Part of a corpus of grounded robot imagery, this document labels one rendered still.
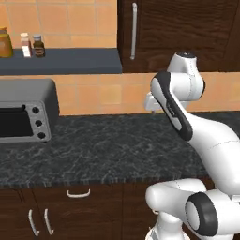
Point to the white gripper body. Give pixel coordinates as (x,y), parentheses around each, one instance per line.
(151,102)

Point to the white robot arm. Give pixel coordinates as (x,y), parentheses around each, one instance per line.
(215,146)

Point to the dark wood drawer front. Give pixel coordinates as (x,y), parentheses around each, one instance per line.
(106,193)

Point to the black toaster oven knob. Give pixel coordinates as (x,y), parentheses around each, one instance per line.
(36,110)
(38,122)
(41,135)

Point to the dark wood base cupboard panel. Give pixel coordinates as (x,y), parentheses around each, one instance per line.
(134,215)

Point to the grey toaster oven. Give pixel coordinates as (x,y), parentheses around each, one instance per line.
(28,93)

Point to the dark brown spice bottle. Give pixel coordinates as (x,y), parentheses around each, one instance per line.
(38,47)

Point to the dark wood base cupboard door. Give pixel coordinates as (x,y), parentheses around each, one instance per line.
(14,215)
(90,223)

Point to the white spice bottle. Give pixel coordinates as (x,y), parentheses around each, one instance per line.
(26,47)

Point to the amber jar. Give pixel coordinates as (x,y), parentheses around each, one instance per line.
(5,45)

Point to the dark wood wall cupboard door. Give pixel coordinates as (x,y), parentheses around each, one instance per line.
(187,28)

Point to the dark grey wall shelf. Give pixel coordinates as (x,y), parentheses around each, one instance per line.
(62,62)

